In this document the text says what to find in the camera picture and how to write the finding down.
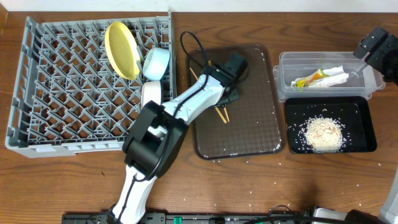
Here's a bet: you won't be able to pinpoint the green orange snack wrapper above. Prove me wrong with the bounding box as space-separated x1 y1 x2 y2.
291 68 329 88

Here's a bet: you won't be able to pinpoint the white tissue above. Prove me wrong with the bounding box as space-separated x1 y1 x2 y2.
303 65 349 88

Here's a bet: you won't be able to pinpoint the grey plastic dishwasher rack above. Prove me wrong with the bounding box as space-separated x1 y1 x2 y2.
4 9 180 159

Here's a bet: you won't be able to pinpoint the yellow plate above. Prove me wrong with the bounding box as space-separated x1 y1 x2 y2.
105 21 141 80

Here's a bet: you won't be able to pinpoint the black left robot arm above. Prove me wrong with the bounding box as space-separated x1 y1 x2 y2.
107 65 246 223

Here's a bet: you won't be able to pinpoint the wooden chopstick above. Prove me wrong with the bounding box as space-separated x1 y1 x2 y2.
218 105 230 123
190 68 227 123

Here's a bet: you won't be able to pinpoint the light blue bowl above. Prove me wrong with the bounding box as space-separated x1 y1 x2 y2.
143 47 170 81

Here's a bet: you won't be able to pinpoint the black waste tray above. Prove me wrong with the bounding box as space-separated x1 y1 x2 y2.
285 96 377 154

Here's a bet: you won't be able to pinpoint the rice food scraps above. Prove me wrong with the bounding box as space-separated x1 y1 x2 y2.
287 115 347 154

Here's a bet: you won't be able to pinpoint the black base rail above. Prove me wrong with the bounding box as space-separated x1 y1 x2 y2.
61 212 315 224

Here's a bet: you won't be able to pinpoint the dark brown serving tray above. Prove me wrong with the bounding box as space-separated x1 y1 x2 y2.
192 44 286 160

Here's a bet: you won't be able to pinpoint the pink white bowl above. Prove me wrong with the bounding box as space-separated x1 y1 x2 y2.
141 81 162 108

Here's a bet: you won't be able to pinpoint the clear plastic waste bin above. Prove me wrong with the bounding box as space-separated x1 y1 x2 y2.
273 52 386 102

